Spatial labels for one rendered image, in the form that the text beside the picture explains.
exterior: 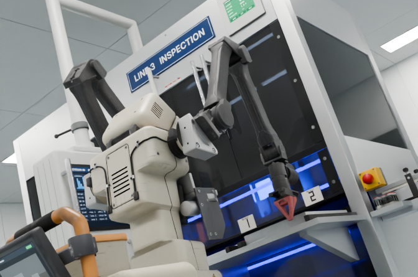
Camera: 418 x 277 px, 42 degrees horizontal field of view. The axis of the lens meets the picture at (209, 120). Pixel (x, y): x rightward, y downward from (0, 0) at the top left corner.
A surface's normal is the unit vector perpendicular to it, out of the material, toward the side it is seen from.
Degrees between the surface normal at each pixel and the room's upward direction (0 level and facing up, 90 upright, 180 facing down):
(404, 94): 90
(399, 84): 90
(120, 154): 82
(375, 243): 90
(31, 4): 180
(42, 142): 90
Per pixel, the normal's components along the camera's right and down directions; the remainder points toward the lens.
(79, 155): 0.73, -0.43
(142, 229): -0.64, -0.24
